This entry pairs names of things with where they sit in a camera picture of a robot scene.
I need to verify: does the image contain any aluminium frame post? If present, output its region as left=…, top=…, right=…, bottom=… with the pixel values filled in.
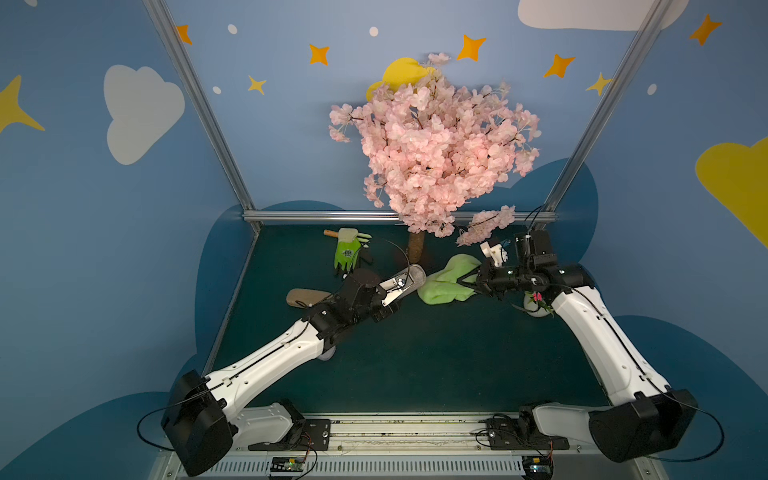
left=529, top=0, right=674, bottom=230
left=143, top=0, right=261, bottom=235

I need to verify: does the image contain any left aluminium frame post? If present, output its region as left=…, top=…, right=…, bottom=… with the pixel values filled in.
left=143, top=0, right=261, bottom=235

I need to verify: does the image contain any green black work glove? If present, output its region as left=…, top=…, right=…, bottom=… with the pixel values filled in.
left=333, top=228, right=374, bottom=276

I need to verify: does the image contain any green grey microfiber cloth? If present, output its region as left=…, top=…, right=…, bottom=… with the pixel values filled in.
left=417, top=254, right=481, bottom=305

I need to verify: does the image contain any back aluminium frame bar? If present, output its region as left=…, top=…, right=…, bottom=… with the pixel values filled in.
left=243, top=210, right=557, bottom=224

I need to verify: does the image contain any small pink flower pot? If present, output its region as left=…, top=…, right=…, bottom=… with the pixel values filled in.
left=523, top=291, right=554, bottom=318

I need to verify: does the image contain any purple eyeglass case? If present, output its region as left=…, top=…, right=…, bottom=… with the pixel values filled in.
left=318, top=350, right=335, bottom=361

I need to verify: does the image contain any right aluminium frame post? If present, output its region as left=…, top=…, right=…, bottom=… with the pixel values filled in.
left=529, top=0, right=674, bottom=230

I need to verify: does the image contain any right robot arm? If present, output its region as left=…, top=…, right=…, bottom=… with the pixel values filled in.
left=471, top=230, right=698, bottom=463

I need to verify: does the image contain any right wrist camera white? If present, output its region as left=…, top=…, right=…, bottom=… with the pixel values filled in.
left=480, top=238, right=509, bottom=267

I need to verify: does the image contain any controller board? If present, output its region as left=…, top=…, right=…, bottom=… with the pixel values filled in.
left=269, top=457, right=306, bottom=476
left=522, top=456, right=554, bottom=480

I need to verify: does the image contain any right controller board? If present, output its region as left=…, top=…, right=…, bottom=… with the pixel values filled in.
left=522, top=456, right=554, bottom=480

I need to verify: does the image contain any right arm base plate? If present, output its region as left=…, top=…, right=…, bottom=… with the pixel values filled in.
left=481, top=416, right=570, bottom=453

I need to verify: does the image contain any grey eyeglass case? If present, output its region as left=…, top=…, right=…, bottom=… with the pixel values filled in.
left=394, top=264, right=427, bottom=296

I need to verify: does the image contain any left controller board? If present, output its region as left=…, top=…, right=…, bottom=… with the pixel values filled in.
left=269, top=457, right=306, bottom=476

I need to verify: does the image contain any tan eyeglass case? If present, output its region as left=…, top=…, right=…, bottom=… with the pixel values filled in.
left=286, top=288, right=331, bottom=309

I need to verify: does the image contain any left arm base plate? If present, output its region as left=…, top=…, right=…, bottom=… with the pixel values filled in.
left=247, top=419, right=332, bottom=452

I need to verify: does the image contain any pink cherry blossom tree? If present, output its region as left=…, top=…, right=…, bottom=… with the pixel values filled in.
left=329, top=53, right=540, bottom=262

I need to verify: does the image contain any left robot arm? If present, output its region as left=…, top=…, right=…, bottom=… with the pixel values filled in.
left=160, top=269, right=412, bottom=476

